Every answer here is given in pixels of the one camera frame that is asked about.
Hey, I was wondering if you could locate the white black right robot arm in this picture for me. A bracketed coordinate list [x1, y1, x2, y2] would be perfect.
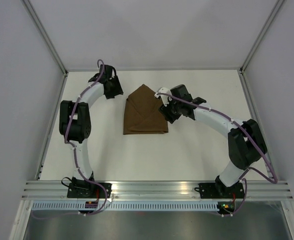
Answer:
[155, 84, 268, 198]

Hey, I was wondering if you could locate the right aluminium frame post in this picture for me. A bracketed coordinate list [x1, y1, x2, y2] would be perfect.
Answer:
[239, 0, 286, 73]

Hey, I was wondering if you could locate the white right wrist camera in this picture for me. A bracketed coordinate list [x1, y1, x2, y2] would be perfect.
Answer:
[154, 87, 172, 107]

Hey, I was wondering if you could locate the brown cloth napkin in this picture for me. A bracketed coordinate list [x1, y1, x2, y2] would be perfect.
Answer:
[123, 84, 169, 135]

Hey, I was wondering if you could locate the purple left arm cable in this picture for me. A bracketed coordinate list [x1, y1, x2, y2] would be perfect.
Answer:
[31, 59, 112, 221]

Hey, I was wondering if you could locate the aluminium frame post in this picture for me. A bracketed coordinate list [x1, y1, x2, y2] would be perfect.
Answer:
[21, 0, 68, 76]
[239, 0, 286, 73]

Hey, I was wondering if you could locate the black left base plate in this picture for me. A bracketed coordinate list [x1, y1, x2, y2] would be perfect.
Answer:
[67, 182, 112, 199]

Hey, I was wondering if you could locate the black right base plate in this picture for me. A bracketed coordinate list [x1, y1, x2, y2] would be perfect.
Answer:
[194, 182, 245, 199]

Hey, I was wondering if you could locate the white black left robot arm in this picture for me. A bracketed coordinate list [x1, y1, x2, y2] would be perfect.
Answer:
[59, 63, 123, 198]

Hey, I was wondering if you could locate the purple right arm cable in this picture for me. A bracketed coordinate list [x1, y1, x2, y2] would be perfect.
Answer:
[153, 92, 279, 218]

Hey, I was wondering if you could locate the left aluminium frame post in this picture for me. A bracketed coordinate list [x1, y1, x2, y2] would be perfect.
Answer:
[21, 0, 68, 76]

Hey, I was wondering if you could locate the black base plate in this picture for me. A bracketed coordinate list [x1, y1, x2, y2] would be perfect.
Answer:
[194, 182, 245, 199]
[67, 182, 112, 199]

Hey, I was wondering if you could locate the white slotted cable duct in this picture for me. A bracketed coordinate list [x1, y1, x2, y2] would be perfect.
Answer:
[31, 200, 219, 212]

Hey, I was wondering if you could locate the aluminium frame rail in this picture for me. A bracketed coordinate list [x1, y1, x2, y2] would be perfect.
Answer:
[21, 180, 293, 202]

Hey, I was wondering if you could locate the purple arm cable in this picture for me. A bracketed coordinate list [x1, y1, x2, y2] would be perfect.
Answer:
[153, 92, 279, 218]
[31, 59, 112, 221]

